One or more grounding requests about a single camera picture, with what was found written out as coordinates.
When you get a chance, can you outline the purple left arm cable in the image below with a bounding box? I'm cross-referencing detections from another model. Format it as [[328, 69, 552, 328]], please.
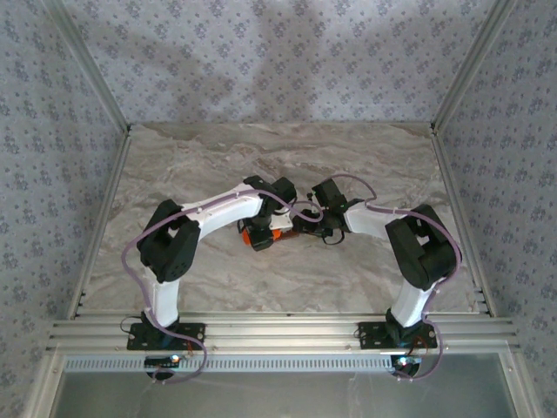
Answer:
[[123, 189, 325, 387]]

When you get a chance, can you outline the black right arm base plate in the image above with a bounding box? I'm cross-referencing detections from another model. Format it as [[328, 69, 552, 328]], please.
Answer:
[[357, 320, 439, 351]]

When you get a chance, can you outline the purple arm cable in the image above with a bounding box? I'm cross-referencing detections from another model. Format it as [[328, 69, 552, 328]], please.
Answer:
[[324, 173, 463, 383], [123, 189, 325, 387]]

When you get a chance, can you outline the orange pill bottle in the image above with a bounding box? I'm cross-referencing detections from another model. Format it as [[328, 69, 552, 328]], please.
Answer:
[[242, 229, 280, 246]]

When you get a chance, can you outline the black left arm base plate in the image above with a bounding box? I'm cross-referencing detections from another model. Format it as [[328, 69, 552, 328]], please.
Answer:
[[125, 322, 206, 352]]

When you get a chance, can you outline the small black circuit board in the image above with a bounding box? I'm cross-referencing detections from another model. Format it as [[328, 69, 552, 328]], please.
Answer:
[[390, 354, 423, 376], [144, 354, 182, 368]]

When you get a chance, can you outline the grey slotted cable duct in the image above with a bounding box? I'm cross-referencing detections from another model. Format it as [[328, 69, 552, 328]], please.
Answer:
[[64, 354, 395, 374]]

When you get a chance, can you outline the grey metal panel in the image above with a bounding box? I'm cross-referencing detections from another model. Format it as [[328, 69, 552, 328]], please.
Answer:
[[51, 372, 519, 418]]

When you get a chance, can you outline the aluminium mounting rail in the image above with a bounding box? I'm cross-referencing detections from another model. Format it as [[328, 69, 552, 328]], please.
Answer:
[[45, 311, 521, 353]]

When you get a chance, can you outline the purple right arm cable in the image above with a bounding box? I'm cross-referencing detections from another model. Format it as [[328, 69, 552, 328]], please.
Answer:
[[324, 173, 463, 383]]

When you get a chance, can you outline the aluminium frame post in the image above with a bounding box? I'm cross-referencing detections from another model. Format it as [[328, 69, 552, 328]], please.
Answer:
[[41, 0, 132, 132], [429, 0, 521, 131]]

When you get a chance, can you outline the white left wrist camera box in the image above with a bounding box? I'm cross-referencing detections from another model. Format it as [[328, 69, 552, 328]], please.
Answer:
[[268, 212, 292, 233]]

